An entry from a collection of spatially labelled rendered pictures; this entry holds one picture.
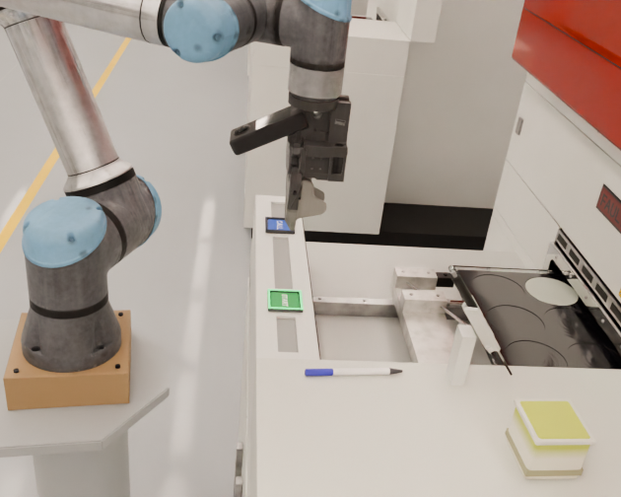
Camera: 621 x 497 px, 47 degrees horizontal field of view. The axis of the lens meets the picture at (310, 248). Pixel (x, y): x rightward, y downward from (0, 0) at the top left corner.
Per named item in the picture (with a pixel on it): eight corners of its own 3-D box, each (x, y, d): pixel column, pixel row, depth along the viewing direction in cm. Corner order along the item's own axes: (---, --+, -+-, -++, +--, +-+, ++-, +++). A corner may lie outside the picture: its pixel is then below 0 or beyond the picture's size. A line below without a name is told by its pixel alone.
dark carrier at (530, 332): (619, 279, 147) (620, 277, 146) (713, 391, 117) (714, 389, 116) (456, 271, 143) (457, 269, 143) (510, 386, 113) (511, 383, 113)
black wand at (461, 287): (449, 276, 92) (458, 272, 92) (447, 270, 94) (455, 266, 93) (508, 377, 102) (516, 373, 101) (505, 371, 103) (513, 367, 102)
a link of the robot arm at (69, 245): (9, 300, 106) (-1, 217, 100) (63, 260, 117) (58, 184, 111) (80, 319, 103) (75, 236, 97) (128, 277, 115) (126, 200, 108)
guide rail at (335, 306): (547, 318, 145) (550, 306, 143) (550, 323, 143) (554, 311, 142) (302, 308, 140) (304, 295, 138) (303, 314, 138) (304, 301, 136)
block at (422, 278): (431, 280, 142) (434, 267, 140) (435, 290, 139) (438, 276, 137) (391, 278, 141) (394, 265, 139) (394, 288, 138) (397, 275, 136)
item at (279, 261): (294, 253, 158) (299, 196, 151) (310, 433, 110) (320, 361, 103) (251, 251, 157) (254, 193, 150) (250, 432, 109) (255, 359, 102)
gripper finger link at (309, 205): (323, 241, 107) (330, 184, 102) (284, 239, 106) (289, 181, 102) (322, 231, 110) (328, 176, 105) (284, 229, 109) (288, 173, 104)
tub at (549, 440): (556, 437, 93) (570, 397, 90) (581, 481, 87) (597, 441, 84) (501, 438, 92) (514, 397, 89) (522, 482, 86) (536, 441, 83)
